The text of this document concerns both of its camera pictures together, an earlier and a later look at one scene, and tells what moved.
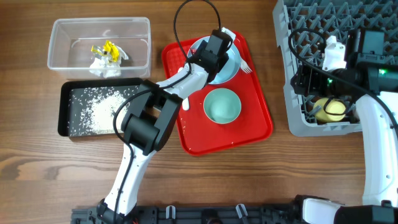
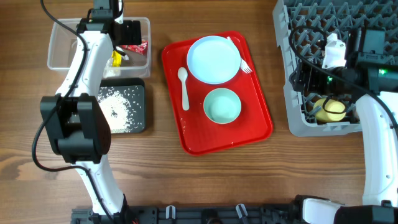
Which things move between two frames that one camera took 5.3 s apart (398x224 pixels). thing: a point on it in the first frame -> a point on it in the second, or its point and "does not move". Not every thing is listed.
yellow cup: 331,110 does not move
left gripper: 224,61 -> 132,33
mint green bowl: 222,106 does not move
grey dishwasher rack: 301,27 does not move
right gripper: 307,76 does not move
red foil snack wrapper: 193,50 -> 142,48
